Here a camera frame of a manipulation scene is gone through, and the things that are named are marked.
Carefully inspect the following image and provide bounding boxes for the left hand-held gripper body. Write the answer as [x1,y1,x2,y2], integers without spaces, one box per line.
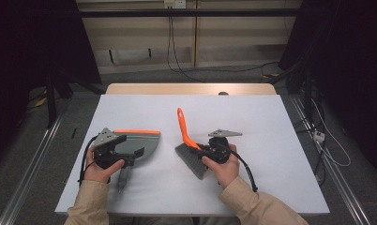
[92,127,136,170]

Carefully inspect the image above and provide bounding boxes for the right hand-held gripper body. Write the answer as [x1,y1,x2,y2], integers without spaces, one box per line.
[204,128,243,165]

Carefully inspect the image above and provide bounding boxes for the grey dustpan with orange edge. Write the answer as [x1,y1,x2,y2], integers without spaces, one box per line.
[113,128,161,194]

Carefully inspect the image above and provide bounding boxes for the grey brush with orange handle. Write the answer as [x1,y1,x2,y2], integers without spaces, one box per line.
[174,107,209,181]

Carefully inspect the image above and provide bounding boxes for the person's left hand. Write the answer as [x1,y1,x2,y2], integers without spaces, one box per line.
[83,146,126,185]

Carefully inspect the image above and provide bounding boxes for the person's right hand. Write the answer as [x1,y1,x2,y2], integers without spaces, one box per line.
[201,143,241,189]

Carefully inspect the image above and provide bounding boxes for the white table cover board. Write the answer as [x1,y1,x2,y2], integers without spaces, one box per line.
[54,94,331,218]

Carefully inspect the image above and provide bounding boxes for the wooden table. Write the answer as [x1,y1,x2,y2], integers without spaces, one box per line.
[105,82,278,96]

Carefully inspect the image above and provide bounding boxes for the black curtain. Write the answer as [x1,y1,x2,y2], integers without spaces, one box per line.
[278,0,377,172]
[0,0,102,160]

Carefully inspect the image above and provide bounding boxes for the black horizontal bar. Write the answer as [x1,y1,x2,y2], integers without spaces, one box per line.
[78,8,303,18]

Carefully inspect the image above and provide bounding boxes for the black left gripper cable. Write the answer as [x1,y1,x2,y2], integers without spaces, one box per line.
[78,135,98,186]

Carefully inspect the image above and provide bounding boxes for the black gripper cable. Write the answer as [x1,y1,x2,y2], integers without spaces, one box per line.
[229,149,259,193]
[78,135,98,186]

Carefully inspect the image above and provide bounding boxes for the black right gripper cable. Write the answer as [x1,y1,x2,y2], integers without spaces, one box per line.
[229,149,259,193]

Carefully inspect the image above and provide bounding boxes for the metal floor rail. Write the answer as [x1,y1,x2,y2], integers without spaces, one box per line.
[291,95,371,225]
[0,116,65,225]

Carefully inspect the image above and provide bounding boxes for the black floor cable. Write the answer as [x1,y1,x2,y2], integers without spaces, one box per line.
[176,61,279,75]

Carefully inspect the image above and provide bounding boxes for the black hanging cables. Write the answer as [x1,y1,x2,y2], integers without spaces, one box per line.
[166,15,206,83]

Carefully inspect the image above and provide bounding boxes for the white cable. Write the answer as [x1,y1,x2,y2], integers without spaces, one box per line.
[310,98,352,168]

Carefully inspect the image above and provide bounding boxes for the white wall socket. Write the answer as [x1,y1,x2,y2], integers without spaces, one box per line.
[163,0,187,9]

